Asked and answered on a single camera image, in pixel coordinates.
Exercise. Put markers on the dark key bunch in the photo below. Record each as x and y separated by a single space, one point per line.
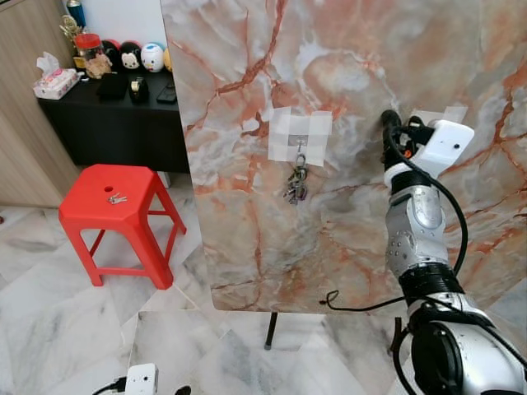
296 185

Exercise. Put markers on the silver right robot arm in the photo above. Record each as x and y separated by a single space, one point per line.
416 222

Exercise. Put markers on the metal adhesive hook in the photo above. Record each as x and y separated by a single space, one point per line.
299 143

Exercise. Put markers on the small silver keys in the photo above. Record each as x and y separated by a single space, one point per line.
116 197

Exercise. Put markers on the white adhesive patch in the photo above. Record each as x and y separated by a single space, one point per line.
317 127
453 113

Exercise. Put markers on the black board stand leg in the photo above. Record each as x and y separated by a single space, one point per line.
271 329

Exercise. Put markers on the red plastic stool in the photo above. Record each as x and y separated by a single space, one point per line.
82 202

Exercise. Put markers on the black flat gadget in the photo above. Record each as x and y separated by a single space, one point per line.
166 93

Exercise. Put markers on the yellow egg figure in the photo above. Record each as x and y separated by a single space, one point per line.
167 59

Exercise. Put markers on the white egg figure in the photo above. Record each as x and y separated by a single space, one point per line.
152 58

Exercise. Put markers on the black white small gadget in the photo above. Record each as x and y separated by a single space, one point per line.
138 88

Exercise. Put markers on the black low cabinet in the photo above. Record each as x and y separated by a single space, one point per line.
107 136

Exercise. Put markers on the black white doll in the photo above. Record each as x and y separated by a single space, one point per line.
130 56

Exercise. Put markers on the black small box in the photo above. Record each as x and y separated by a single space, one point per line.
111 86

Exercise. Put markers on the black red doll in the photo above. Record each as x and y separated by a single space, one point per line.
109 48

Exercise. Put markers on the brown small figure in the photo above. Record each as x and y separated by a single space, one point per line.
97 67

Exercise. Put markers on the light wooden cabinet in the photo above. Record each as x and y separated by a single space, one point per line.
25 123

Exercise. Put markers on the red lid jar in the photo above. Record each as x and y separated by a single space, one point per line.
88 48

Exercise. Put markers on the pink white tissue pack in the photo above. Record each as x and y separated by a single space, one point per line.
56 82

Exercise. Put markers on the gold trophy with blue ball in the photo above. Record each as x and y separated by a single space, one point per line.
74 10

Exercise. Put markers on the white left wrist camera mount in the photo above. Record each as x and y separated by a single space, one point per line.
142 380

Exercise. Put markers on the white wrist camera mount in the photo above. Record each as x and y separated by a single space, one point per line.
142 380
445 146

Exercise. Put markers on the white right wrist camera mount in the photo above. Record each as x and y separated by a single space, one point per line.
445 146

